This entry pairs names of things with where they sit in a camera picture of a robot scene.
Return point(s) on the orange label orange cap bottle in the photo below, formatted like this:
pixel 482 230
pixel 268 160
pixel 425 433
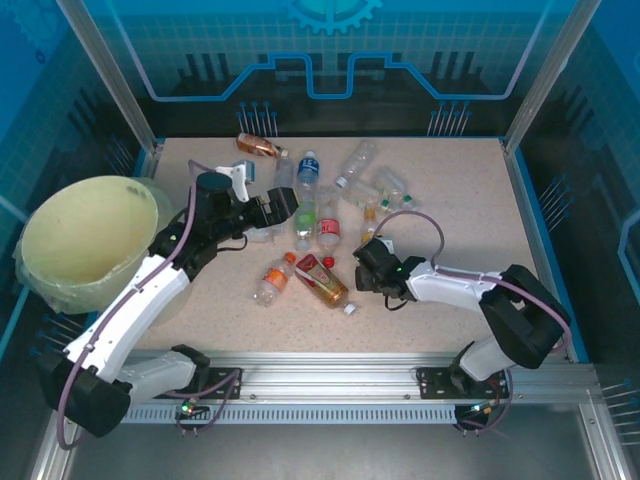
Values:
pixel 274 280

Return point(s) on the red label clear bottle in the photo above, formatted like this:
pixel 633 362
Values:
pixel 328 227

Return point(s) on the brown label tea bottle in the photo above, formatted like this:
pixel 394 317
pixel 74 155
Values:
pixel 255 145

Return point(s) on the blue label water bottle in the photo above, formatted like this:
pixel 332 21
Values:
pixel 308 170

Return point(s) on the clear bottle with text label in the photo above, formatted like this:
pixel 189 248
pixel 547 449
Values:
pixel 285 172

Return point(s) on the red yellow label tea bottle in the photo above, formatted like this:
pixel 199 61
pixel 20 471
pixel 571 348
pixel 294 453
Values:
pixel 322 282

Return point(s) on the small clear bottle green cap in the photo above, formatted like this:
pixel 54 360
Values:
pixel 367 196
pixel 397 185

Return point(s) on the pale yellow round bin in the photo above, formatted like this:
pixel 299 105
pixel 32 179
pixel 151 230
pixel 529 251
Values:
pixel 85 225

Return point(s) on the crushed clear plastic bottle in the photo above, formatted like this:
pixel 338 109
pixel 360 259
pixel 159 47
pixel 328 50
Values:
pixel 262 235

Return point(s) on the small clear bottle orange cap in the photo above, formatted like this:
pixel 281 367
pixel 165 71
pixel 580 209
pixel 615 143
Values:
pixel 369 214
pixel 369 234

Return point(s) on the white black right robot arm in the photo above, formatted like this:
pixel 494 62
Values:
pixel 450 290

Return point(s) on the aluminium mounting rail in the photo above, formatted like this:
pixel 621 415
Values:
pixel 325 375

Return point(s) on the large ribbed clear bottle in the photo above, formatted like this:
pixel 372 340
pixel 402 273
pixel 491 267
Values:
pixel 357 162

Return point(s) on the aluminium frame post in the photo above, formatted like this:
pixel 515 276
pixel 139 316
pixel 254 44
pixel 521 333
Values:
pixel 107 75
pixel 545 75

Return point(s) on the green label clear bottle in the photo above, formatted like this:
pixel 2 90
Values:
pixel 306 222

